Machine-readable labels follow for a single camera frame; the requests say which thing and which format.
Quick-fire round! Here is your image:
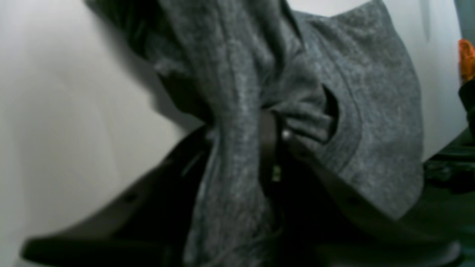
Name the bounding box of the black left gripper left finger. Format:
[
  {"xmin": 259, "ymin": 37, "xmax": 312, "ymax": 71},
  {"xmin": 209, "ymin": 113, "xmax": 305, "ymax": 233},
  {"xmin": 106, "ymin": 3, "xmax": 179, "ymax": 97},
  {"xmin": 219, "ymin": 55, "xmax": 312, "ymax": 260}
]
[{"xmin": 21, "ymin": 126, "xmax": 211, "ymax": 267}]

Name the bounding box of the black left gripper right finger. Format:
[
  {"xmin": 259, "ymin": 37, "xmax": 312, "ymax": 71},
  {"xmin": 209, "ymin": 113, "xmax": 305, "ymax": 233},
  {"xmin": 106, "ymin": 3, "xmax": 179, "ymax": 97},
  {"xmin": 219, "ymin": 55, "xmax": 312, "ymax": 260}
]
[{"xmin": 259, "ymin": 111, "xmax": 462, "ymax": 267}]

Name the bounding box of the grey t-shirt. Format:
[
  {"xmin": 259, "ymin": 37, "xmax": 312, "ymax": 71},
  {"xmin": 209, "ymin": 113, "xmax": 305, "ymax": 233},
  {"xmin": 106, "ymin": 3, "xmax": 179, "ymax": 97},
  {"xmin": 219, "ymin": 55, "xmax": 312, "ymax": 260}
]
[{"xmin": 88, "ymin": 0, "xmax": 423, "ymax": 267}]

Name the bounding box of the orange object at edge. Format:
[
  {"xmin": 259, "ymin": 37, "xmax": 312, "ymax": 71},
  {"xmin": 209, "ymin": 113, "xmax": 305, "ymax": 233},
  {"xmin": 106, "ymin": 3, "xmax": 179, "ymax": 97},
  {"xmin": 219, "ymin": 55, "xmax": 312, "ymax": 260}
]
[{"xmin": 458, "ymin": 39, "xmax": 475, "ymax": 83}]

